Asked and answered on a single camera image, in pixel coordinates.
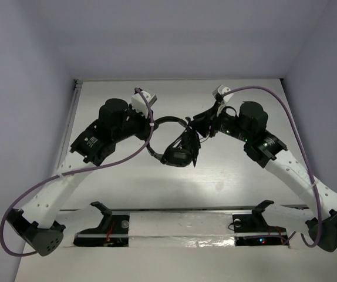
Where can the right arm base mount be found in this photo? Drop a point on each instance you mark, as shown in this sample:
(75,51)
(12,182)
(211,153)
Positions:
(251,230)

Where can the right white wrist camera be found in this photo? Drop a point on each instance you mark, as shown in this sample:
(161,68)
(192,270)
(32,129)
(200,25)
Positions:
(222,96)

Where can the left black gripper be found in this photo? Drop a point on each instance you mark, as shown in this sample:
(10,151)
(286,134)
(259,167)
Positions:
(144,126)

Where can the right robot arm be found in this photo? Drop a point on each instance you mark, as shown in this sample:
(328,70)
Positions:
(319,220)

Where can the black headset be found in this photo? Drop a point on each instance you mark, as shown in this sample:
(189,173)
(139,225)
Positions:
(183,150)

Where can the metal rail with tape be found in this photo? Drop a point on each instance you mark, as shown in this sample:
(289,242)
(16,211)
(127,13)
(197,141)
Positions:
(181,228)

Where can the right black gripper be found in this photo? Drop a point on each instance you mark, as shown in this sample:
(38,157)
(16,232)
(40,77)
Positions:
(205,119)

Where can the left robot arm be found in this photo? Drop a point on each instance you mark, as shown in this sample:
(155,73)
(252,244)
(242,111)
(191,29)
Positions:
(34,214)

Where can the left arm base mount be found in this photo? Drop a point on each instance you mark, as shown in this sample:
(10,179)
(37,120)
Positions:
(112,230)

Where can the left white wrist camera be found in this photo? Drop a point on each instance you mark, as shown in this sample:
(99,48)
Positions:
(139,99)

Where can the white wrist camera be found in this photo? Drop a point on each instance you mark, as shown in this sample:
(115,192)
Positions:
(139,99)
(222,96)

